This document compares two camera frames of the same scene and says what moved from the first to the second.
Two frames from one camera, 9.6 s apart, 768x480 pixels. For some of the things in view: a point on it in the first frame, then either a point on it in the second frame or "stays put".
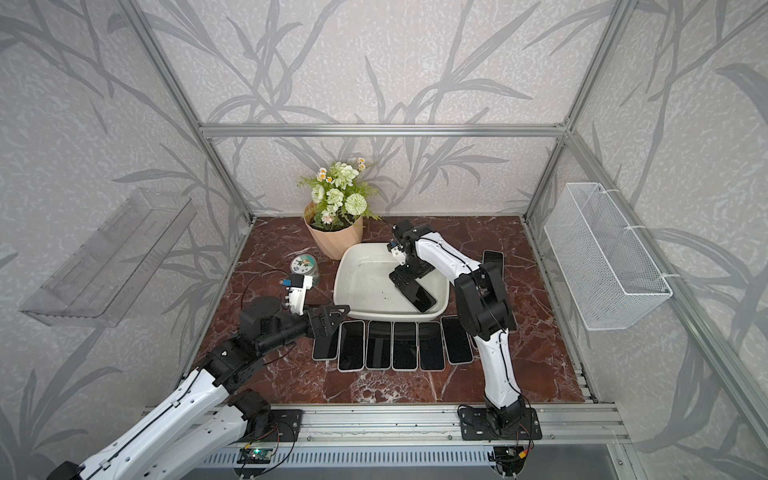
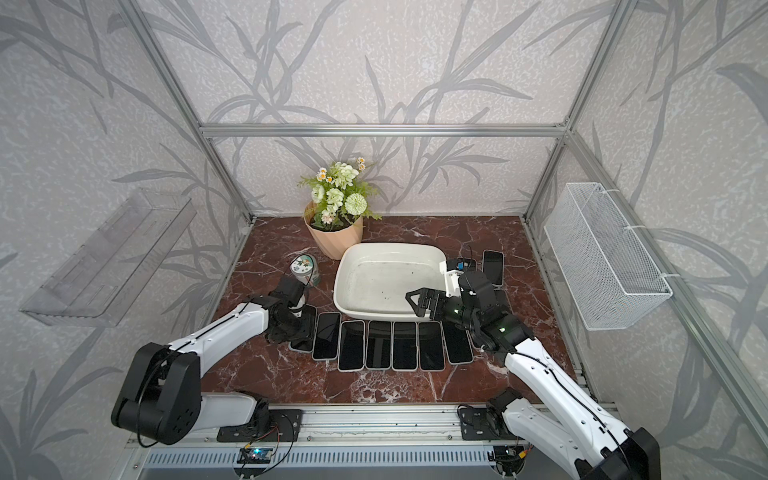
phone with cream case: x=404 y=342 stays put
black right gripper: x=404 y=279 → x=437 y=297
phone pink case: x=431 y=353 stays put
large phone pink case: x=494 y=256 stays put
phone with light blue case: x=378 y=351 stays put
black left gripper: x=321 y=320 → x=306 y=330
